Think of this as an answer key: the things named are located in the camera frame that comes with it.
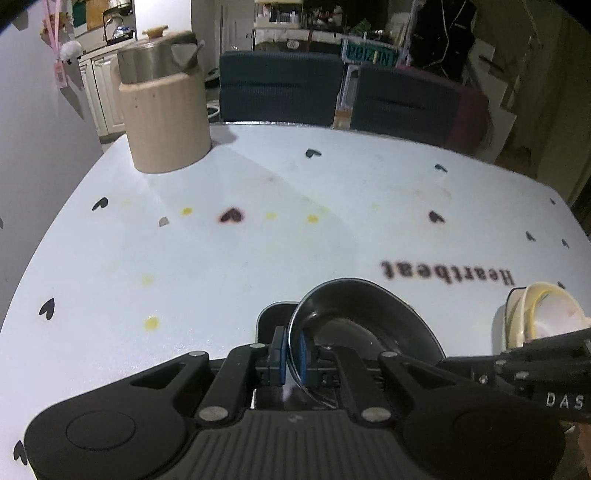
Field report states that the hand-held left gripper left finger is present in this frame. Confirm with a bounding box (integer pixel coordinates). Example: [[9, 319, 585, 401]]
[[129, 325, 286, 426]]

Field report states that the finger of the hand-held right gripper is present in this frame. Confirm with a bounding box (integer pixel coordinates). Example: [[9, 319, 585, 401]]
[[436, 354, 509, 389]]

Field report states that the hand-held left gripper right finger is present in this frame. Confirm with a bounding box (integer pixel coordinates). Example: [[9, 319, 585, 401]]
[[299, 331, 462, 424]]

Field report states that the large rectangular steel tin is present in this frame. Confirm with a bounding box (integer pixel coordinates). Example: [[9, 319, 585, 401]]
[[255, 301, 304, 345]]

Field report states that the lemon-print bowl with yellow rim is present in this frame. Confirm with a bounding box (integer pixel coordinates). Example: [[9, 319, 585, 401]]
[[534, 287, 591, 339]]

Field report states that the cream bowl with handles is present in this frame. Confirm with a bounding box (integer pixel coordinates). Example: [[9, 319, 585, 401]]
[[501, 281, 591, 357]]

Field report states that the round steel bowl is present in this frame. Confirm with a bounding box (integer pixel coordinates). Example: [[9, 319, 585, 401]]
[[287, 277, 448, 409]]

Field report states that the maroon chair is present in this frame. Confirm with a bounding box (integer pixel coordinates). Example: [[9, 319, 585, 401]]
[[402, 67, 493, 163]]

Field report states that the beige ribbed jug steel top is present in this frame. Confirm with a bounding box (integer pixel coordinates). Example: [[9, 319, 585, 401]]
[[117, 25, 213, 174]]

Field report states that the dark blue chair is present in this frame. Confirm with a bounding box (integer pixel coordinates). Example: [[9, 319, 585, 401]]
[[350, 65, 462, 147], [219, 51, 345, 128]]

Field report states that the teal sign plate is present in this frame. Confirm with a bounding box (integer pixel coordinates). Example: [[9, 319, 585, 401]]
[[341, 37, 400, 68]]

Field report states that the white kitchen base cabinet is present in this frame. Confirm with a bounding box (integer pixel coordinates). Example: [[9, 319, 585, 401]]
[[76, 46, 128, 138]]

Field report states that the black vest with white trim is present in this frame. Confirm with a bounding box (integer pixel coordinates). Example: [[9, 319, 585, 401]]
[[410, 0, 477, 80]]

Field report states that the cluttered white shelf rack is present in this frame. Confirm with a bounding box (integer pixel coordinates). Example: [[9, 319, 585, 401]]
[[253, 0, 306, 48]]

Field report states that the pink hanging ribbon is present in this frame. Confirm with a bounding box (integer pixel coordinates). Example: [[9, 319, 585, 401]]
[[42, 0, 71, 89]]

